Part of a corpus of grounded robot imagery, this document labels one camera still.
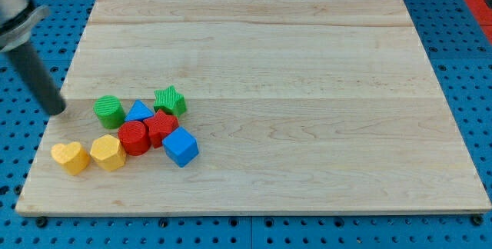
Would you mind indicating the yellow heart block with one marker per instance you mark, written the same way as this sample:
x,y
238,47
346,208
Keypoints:
x,y
72,157

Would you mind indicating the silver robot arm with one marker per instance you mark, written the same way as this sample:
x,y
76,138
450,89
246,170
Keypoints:
x,y
18,18

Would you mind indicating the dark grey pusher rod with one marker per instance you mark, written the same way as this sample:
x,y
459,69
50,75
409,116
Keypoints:
x,y
31,70

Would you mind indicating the light wooden board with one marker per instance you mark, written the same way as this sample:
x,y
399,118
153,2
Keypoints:
x,y
299,108

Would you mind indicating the blue triangle block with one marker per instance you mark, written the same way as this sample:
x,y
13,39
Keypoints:
x,y
139,111

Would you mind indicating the red star block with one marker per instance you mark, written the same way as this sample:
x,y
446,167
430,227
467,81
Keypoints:
x,y
160,125

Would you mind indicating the green cylinder block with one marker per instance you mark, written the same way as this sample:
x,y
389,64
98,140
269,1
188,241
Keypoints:
x,y
109,111

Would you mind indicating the blue cube block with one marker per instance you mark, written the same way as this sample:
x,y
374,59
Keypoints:
x,y
181,147

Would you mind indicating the yellow hexagon block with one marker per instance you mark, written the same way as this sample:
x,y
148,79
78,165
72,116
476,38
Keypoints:
x,y
108,153

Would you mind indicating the green star block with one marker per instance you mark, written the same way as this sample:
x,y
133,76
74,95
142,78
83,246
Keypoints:
x,y
169,101

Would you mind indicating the red cylinder block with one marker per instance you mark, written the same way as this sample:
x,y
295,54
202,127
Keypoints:
x,y
134,138

